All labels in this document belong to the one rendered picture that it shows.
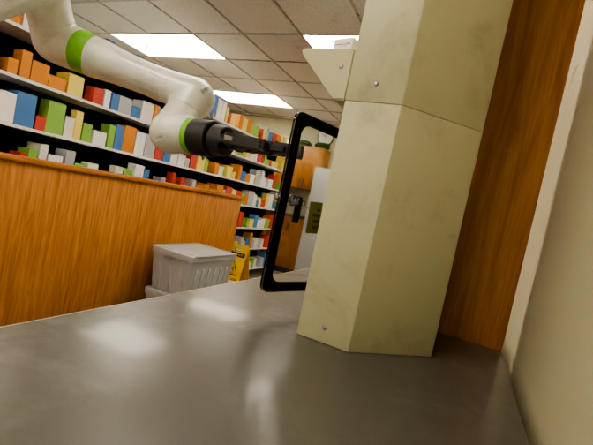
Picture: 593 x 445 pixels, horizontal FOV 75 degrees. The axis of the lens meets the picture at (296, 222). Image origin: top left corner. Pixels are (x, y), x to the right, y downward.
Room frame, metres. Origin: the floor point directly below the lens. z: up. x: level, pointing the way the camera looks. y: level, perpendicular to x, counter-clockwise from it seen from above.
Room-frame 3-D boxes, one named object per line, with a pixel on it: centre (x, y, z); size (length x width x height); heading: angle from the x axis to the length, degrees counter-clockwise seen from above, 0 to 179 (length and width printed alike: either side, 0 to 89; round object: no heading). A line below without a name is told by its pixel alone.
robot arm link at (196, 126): (0.97, 0.26, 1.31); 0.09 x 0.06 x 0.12; 156
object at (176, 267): (3.10, 0.74, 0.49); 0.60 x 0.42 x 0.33; 156
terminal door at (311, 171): (0.93, -0.06, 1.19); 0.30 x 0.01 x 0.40; 136
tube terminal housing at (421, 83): (0.85, -0.22, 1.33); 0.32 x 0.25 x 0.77; 156
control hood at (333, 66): (0.93, -0.06, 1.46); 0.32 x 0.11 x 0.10; 156
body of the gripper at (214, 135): (0.94, 0.20, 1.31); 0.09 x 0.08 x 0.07; 66
